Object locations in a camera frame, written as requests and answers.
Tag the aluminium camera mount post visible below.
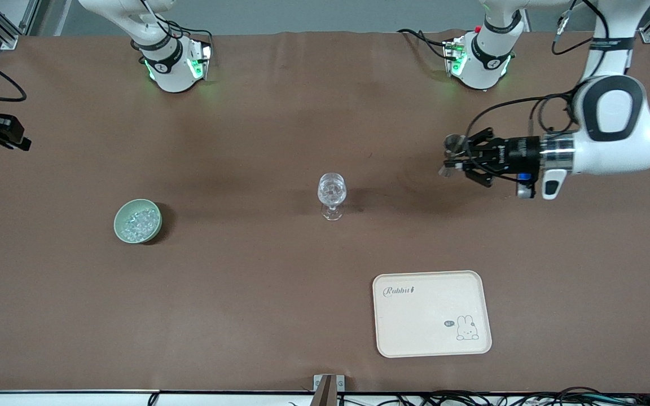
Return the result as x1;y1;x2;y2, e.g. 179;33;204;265
313;374;346;406

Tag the clear crystal wine glass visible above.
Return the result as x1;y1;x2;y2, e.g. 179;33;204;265
317;172;348;222

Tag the cream rabbit print tray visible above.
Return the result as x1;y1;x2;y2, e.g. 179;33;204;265
372;270;493;359

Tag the black floor cables bundle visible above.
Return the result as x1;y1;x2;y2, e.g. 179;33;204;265
415;386;650;406

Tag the white table edge strip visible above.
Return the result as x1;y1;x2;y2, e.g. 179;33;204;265
0;389;650;406

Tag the black left base cable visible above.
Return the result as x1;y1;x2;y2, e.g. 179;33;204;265
397;28;451;60

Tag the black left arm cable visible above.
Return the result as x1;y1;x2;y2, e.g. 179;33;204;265
463;92;581;148

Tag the clear ice cubes pile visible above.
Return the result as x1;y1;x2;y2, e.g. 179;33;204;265
122;208;159;242

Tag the brown table cover mat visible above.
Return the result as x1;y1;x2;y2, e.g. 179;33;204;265
0;29;650;394

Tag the pale green ceramic bowl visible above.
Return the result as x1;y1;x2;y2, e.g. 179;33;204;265
113;198;163;244

